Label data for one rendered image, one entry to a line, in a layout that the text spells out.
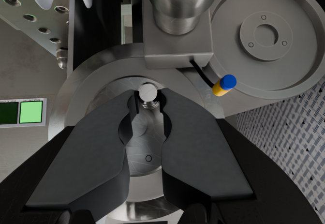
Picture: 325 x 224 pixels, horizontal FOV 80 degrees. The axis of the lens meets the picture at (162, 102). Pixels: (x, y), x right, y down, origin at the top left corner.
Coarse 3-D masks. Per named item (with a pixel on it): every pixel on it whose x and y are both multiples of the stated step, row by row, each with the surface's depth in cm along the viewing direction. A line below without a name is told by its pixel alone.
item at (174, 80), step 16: (112, 64) 16; (128, 64) 16; (144, 64) 16; (96, 80) 16; (112, 80) 16; (160, 80) 16; (176, 80) 16; (80, 96) 16; (192, 96) 16; (80, 112) 16; (144, 176) 15; (160, 176) 15; (144, 192) 15; (160, 192) 15
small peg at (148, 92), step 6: (144, 84) 12; (150, 84) 12; (138, 90) 12; (144, 90) 12; (150, 90) 12; (156, 90) 12; (138, 96) 12; (144, 96) 12; (150, 96) 12; (156, 96) 12; (144, 102) 12; (150, 102) 12; (156, 102) 12; (150, 108) 14
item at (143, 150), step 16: (128, 80) 15; (144, 80) 15; (96, 96) 15; (112, 96) 15; (144, 112) 15; (144, 128) 14; (160, 128) 14; (128, 144) 14; (144, 144) 14; (160, 144) 14; (128, 160) 14; (144, 160) 14; (160, 160) 14
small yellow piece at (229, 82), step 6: (192, 60) 15; (198, 66) 14; (198, 72) 14; (204, 78) 14; (222, 78) 11; (228, 78) 11; (234, 78) 11; (210, 84) 14; (216, 84) 12; (222, 84) 11; (228, 84) 11; (234, 84) 11; (216, 90) 12; (222, 90) 12; (228, 90) 12
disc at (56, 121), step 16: (112, 48) 17; (128, 48) 17; (80, 64) 17; (96, 64) 17; (80, 80) 17; (192, 80) 17; (64, 96) 17; (208, 96) 17; (64, 112) 16; (48, 128) 16; (128, 208) 15; (144, 208) 15; (160, 208) 15; (176, 208) 15
